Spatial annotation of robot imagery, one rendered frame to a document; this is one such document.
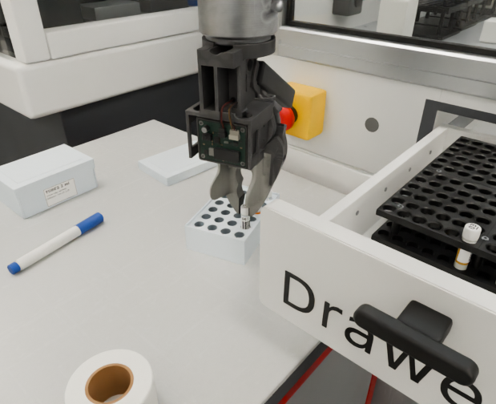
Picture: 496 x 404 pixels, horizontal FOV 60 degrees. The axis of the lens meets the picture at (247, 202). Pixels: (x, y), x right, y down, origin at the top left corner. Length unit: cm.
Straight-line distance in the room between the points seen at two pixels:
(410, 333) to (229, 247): 30
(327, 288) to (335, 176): 40
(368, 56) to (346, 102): 7
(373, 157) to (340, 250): 38
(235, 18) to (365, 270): 24
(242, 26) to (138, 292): 31
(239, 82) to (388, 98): 28
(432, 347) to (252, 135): 24
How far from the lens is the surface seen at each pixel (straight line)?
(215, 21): 41
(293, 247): 34
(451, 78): 60
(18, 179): 70
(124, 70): 103
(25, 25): 92
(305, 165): 75
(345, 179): 72
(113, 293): 53
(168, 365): 45
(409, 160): 53
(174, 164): 75
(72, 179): 72
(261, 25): 41
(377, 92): 65
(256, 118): 41
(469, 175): 50
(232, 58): 39
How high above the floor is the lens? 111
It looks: 32 degrees down
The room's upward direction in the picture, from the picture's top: straight up
